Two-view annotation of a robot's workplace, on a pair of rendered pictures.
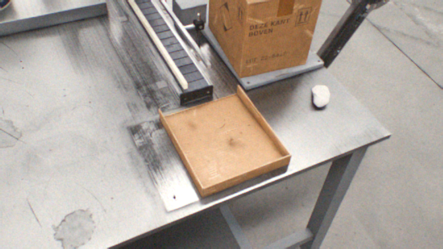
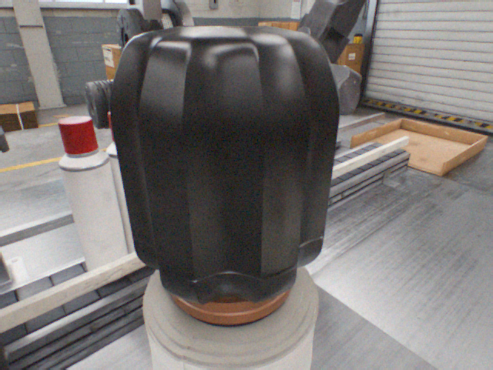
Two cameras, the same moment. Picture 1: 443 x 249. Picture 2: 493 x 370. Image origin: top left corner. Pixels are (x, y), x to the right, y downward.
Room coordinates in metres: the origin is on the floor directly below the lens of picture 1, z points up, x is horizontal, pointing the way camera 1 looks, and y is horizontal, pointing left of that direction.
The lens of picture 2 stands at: (1.45, 0.82, 1.18)
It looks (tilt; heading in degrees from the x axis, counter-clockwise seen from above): 26 degrees down; 260
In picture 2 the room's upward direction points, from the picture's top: straight up
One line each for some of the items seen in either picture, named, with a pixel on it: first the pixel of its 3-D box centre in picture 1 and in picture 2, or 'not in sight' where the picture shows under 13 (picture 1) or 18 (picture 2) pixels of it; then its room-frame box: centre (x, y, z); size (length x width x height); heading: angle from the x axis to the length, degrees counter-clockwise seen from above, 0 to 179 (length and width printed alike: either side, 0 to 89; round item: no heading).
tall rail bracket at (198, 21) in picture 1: (192, 37); not in sight; (1.13, 0.12, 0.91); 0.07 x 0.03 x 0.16; 120
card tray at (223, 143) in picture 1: (222, 135); (417, 142); (0.78, 0.00, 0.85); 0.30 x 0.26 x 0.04; 30
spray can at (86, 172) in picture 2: not in sight; (95, 203); (1.57, 0.45, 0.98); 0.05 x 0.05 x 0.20
